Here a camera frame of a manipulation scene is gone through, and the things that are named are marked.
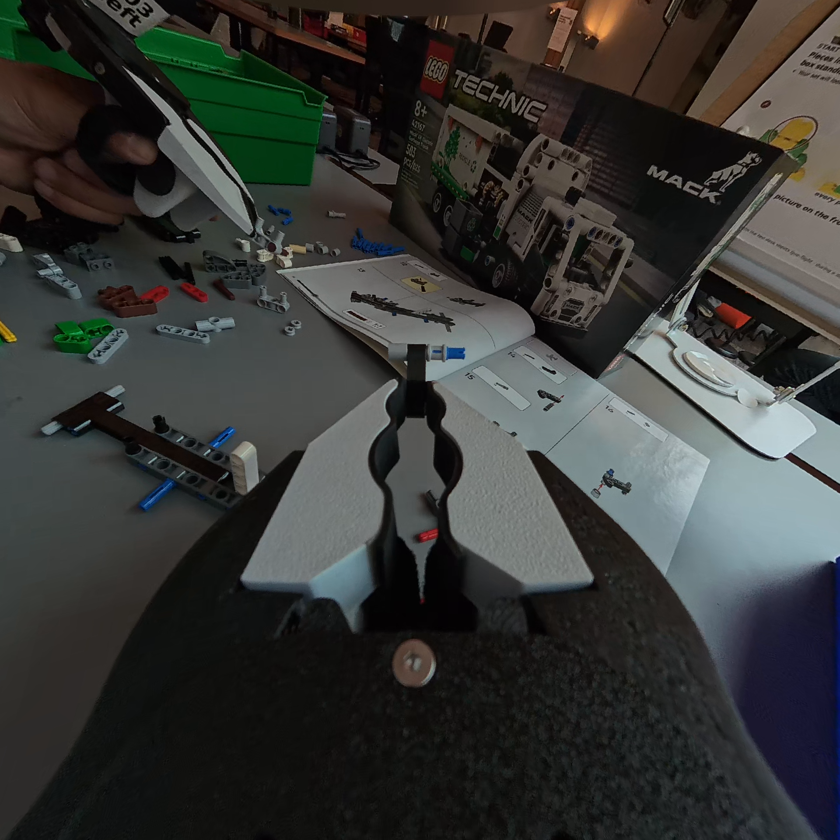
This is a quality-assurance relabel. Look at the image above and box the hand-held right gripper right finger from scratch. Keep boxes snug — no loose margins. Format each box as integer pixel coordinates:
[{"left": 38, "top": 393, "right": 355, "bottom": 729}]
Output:
[{"left": 423, "top": 381, "right": 595, "bottom": 627}]

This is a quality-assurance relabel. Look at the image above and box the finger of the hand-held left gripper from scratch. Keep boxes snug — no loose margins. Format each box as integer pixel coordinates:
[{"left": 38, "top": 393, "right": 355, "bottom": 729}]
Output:
[
  {"left": 121, "top": 66, "right": 263, "bottom": 231},
  {"left": 156, "top": 117, "right": 257, "bottom": 237}
]

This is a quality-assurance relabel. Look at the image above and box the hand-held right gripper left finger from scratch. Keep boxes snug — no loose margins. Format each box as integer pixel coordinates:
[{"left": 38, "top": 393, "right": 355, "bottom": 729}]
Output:
[{"left": 241, "top": 379, "right": 409, "bottom": 632}]

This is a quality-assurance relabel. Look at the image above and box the cluster of tan lego connectors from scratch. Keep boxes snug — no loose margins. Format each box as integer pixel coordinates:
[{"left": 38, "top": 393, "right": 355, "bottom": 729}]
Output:
[{"left": 235, "top": 223, "right": 343, "bottom": 270}]

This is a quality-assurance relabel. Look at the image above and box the black lego connector with blue pin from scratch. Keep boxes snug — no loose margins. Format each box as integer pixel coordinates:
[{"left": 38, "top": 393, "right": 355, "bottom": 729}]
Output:
[{"left": 388, "top": 343, "right": 468, "bottom": 421}]

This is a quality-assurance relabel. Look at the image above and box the black lego panel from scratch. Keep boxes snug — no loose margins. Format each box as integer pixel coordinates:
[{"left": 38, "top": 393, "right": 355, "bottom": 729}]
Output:
[
  {"left": 141, "top": 215, "right": 201, "bottom": 245},
  {"left": 0, "top": 205, "right": 122, "bottom": 253}
]

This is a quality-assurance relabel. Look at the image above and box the pile of small lego pieces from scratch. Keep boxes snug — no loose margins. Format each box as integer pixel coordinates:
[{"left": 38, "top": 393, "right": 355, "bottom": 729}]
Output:
[{"left": 416, "top": 489, "right": 442, "bottom": 544}]

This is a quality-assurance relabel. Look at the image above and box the dark grey lego connector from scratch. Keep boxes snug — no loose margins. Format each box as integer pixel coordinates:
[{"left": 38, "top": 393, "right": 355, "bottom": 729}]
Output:
[{"left": 63, "top": 241, "right": 113, "bottom": 272}]

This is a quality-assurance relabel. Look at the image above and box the brown lego block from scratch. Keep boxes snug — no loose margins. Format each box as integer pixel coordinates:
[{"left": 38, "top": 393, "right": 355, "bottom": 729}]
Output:
[{"left": 98, "top": 284, "right": 159, "bottom": 318}]

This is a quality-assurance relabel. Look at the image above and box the black beam lego assembly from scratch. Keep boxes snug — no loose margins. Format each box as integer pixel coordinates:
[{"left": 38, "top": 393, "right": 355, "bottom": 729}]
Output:
[{"left": 41, "top": 384, "right": 265, "bottom": 513}]

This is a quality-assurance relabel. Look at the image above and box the light grey angled lego beam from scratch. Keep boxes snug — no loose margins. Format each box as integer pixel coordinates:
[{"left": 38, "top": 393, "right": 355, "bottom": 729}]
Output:
[{"left": 33, "top": 252, "right": 84, "bottom": 301}]

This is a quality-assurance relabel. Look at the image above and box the heap of blue lego pins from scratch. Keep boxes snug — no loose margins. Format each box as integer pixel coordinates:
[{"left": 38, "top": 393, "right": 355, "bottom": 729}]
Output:
[{"left": 350, "top": 227, "right": 405, "bottom": 256}]

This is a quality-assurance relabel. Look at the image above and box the lego instruction booklet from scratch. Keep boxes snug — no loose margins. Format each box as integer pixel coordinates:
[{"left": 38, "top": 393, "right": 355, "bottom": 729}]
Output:
[{"left": 276, "top": 252, "right": 711, "bottom": 578}]

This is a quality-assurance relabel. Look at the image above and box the truck picture lego box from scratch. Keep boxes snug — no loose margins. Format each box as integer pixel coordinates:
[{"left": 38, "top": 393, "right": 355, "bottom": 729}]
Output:
[{"left": 390, "top": 20, "right": 798, "bottom": 380}]

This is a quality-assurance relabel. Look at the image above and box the person's left hand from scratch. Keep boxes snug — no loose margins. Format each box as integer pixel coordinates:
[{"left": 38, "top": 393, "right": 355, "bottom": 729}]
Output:
[{"left": 0, "top": 59, "right": 161, "bottom": 224}]

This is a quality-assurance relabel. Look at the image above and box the green plastic bin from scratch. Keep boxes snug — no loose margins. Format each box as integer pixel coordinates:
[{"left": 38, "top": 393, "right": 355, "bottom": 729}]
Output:
[
  {"left": 0, "top": 13, "right": 328, "bottom": 132},
  {"left": 187, "top": 112, "right": 324, "bottom": 189}
]

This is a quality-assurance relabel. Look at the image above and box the wooden workbench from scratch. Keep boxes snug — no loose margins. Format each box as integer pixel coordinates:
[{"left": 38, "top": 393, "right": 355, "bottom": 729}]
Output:
[{"left": 197, "top": 0, "right": 370, "bottom": 109}]

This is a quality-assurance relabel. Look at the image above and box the white desk stand base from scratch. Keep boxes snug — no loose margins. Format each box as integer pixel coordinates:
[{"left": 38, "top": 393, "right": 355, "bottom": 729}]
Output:
[{"left": 629, "top": 315, "right": 819, "bottom": 460}]

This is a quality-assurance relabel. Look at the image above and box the blue plastic bin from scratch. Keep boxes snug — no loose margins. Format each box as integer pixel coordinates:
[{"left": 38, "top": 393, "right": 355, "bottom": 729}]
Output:
[{"left": 738, "top": 554, "right": 840, "bottom": 840}]

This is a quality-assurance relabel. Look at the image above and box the white paper sign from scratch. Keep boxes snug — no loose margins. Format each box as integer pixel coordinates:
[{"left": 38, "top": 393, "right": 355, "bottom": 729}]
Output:
[{"left": 543, "top": 3, "right": 582, "bottom": 70}]

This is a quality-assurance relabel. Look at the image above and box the white instruction poster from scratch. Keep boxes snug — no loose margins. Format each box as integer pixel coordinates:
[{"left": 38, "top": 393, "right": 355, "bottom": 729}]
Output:
[{"left": 686, "top": 0, "right": 840, "bottom": 277}]

